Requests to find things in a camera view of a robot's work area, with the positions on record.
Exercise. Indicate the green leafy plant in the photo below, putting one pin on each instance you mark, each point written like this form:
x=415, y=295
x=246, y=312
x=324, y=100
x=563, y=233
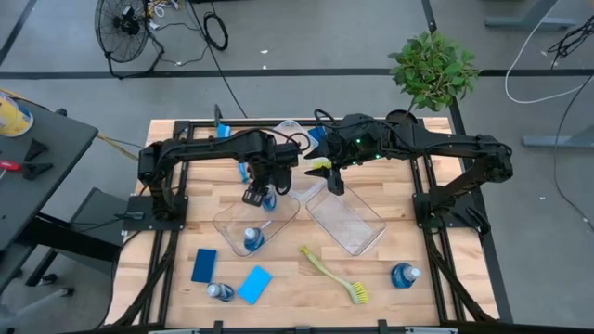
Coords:
x=434, y=69

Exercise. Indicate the clear acrylic bin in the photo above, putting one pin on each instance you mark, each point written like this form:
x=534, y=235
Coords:
x=345, y=218
x=278, y=218

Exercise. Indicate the clear plastic storage tub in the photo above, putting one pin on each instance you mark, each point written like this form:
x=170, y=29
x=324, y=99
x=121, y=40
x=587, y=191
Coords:
x=306, y=185

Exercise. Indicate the blue kitchen sponge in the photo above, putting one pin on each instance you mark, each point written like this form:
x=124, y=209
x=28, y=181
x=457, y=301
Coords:
x=254, y=285
x=317, y=134
x=204, y=265

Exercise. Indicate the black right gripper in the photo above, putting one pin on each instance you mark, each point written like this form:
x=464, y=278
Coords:
x=348, y=141

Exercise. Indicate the grey desk foot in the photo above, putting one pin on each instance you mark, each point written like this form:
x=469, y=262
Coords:
x=529, y=21
x=557, y=140

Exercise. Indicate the yellow white wipes canister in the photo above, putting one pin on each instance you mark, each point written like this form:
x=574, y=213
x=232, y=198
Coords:
x=14, y=118

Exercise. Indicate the black triangular plastic part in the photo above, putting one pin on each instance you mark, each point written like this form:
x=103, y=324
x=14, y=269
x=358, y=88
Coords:
x=34, y=170
x=36, y=149

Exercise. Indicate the black aluminium frame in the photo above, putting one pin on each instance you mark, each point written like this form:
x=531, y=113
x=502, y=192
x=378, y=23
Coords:
x=246, y=123

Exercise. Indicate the black desk leg frame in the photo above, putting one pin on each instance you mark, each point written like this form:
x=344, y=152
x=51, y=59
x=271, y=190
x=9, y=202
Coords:
x=69, y=241

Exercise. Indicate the green yellow dish brush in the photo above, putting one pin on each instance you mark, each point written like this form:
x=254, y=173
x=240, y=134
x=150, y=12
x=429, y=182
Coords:
x=359, y=293

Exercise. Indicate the black plant pot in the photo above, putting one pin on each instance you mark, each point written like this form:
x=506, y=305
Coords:
x=404, y=114

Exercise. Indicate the white metal bracket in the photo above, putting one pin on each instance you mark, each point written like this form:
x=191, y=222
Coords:
x=174, y=331
x=431, y=330

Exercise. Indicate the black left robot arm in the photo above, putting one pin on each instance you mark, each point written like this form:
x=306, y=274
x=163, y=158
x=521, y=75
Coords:
x=209, y=146

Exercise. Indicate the black floor fan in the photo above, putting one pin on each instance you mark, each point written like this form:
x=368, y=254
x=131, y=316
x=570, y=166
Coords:
x=121, y=28

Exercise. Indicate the dark grey desk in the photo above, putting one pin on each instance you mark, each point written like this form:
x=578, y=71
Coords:
x=46, y=134

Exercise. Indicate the grey office chair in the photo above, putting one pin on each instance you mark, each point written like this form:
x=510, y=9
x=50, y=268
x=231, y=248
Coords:
x=34, y=304

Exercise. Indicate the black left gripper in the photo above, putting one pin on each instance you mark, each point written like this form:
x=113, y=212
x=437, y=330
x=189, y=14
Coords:
x=276, y=164

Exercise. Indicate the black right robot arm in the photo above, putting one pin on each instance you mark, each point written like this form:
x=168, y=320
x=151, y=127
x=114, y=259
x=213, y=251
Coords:
x=445, y=141

